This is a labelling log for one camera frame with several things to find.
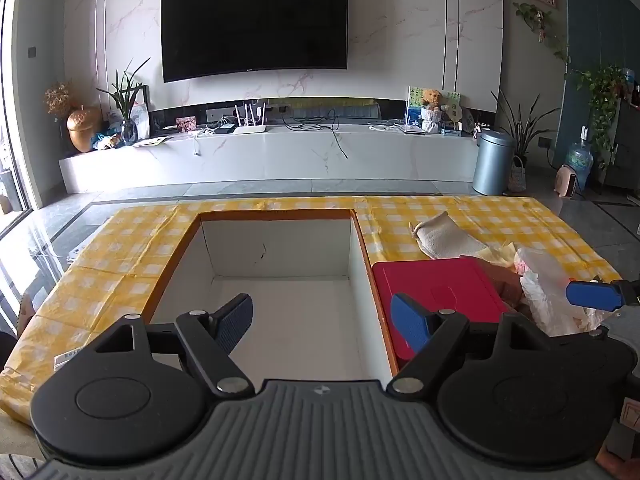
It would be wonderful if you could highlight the gold acorn jar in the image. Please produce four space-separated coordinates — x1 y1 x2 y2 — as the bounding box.
66 105 105 153

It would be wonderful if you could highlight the black cable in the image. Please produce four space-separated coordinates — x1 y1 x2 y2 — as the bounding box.
282 110 349 161

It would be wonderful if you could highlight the long-leaved potted plant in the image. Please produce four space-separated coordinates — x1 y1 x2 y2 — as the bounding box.
492 87 563 171

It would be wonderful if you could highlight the green blue picture book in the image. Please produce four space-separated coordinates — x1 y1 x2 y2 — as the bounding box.
406 86 431 123

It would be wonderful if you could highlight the white woven bag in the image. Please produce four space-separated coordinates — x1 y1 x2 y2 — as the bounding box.
507 156 529 193

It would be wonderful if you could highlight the green plant in glass vase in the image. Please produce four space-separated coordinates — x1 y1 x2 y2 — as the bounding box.
97 57 151 143

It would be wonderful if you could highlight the white marble television console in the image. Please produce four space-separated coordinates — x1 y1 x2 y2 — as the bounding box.
58 122 483 195

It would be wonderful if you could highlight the white blue tissue packet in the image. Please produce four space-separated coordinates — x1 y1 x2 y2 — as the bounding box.
52 345 88 373

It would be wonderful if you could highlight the red flat lid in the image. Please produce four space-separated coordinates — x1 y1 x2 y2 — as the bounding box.
372 256 511 361

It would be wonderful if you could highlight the silver metal trash can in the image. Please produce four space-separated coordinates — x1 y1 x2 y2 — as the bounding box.
472 130 516 196

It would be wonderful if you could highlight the round paper fan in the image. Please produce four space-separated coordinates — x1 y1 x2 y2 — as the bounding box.
440 91 464 128

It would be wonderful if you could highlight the black wall television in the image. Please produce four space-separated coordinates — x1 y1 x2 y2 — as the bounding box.
160 0 351 84

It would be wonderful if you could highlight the brown teddy bear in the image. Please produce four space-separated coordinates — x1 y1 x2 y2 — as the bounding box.
419 89 446 112

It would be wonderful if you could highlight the dark cabinet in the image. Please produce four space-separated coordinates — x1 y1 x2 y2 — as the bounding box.
597 97 640 193

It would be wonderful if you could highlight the yellow zigzag-edged cloth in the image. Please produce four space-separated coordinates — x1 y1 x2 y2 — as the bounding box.
480 242 522 268

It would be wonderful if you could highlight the white folded towel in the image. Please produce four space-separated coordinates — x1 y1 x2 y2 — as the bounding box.
410 211 488 260

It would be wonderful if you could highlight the white router with antennas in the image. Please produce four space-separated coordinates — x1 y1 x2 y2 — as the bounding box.
234 102 267 135

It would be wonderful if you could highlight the blue water bottle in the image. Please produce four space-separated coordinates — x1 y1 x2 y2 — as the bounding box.
566 141 594 177

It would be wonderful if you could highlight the white mesh net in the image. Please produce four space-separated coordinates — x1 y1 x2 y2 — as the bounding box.
517 247 608 335

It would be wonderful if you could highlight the hanging vine plant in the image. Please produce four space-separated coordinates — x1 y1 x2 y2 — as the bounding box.
514 2 571 63

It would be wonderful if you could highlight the pink space heater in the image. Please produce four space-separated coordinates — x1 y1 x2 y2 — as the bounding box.
555 164 583 198

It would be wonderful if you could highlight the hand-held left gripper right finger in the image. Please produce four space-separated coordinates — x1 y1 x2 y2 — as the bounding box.
387 292 549 397

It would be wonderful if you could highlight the yellow checkered tablecloth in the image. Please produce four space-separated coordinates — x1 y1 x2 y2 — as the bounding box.
0 194 626 416

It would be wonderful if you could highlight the white wrapped base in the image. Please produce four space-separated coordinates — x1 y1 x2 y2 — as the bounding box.
420 108 443 135

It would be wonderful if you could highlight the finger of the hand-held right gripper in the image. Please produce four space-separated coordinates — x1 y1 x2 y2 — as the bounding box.
566 277 640 313

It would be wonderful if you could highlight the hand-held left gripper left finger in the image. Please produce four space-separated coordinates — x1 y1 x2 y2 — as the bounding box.
87 294 256 399

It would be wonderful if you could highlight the dried flower bunch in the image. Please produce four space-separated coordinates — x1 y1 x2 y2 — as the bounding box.
44 82 73 116

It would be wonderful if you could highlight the leafy pothos plant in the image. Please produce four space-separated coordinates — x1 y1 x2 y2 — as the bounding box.
570 65 628 166

